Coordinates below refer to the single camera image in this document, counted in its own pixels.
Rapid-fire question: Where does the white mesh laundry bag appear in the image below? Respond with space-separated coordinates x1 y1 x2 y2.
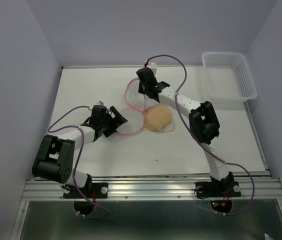
116 78 146 136

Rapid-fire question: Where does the beige bra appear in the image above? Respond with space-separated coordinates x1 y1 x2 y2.
142 103 175 133

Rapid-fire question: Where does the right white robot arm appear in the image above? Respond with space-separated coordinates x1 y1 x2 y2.
136 67 234 198

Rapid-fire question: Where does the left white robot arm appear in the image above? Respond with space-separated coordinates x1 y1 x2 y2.
32 105 128 199

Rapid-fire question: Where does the white plastic basket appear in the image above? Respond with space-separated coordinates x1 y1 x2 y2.
202 51 258 103

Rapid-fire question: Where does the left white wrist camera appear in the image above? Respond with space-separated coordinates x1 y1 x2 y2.
97 101 105 106

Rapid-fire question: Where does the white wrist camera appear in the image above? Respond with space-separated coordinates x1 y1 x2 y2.
97 101 105 106
146 62 158 75

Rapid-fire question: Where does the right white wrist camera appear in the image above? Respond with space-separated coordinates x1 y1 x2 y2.
146 62 158 75

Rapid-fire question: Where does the aluminium front rail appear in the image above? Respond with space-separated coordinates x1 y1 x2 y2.
21 176 282 201

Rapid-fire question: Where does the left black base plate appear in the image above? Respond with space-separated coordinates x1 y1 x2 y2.
61 182 109 219

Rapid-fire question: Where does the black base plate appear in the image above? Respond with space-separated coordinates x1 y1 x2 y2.
193 180 242 214
61 182 109 219

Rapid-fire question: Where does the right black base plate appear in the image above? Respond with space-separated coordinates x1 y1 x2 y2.
193 180 242 214

